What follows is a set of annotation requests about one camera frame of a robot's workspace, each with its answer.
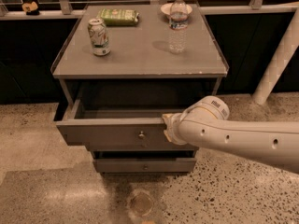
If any grey drawer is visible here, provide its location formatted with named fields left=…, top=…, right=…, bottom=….
left=56, top=98, right=198, bottom=152
left=93, top=158, right=196, bottom=173

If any white green soda can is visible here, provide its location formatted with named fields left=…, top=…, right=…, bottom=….
left=88, top=18, right=110, bottom=56

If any grey bottom drawer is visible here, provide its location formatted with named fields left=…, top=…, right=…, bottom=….
left=93, top=158, right=196, bottom=173

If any clear plastic water bottle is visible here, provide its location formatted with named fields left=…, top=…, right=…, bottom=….
left=169, top=0, right=189, bottom=54

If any white bowl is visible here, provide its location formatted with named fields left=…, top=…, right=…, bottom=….
left=161, top=3, right=192, bottom=20

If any grey drawer cabinet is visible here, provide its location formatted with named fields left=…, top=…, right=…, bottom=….
left=53, top=5, right=228, bottom=159

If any white diagonal pole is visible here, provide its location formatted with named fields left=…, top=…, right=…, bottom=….
left=252, top=9, right=299, bottom=105

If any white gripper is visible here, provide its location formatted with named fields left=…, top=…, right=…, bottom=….
left=162, top=113, right=187, bottom=146

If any grey top drawer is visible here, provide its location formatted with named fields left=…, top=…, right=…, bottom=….
left=56, top=98, right=198, bottom=152

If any round floor drain cover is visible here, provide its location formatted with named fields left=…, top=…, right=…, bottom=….
left=127, top=189, right=154, bottom=217

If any green snack packet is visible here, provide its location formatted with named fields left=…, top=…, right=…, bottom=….
left=97, top=8, right=139, bottom=26

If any small yellow black object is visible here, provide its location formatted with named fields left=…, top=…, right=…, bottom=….
left=21, top=1, right=39, bottom=15

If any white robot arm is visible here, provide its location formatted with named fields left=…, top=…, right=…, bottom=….
left=163, top=96, right=299, bottom=173

